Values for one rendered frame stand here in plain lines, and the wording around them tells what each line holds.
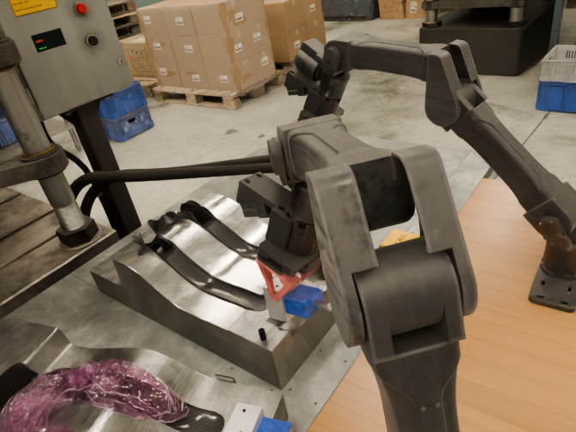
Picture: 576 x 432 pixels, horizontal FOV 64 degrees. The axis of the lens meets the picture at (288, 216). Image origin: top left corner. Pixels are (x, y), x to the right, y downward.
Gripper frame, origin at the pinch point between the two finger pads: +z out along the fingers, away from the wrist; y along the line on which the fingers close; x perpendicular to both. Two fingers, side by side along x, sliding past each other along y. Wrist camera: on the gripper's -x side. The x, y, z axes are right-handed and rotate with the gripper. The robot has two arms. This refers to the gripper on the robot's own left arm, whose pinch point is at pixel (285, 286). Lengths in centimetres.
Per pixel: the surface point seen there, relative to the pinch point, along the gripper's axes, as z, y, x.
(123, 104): 144, -183, -300
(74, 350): 19.5, 21.3, -23.1
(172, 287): 12.6, 4.9, -18.9
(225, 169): 19, -37, -47
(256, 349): 7.8, 6.4, 1.6
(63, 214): 30, -1, -67
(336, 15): 120, -619, -370
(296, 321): 7.6, -2.0, 2.5
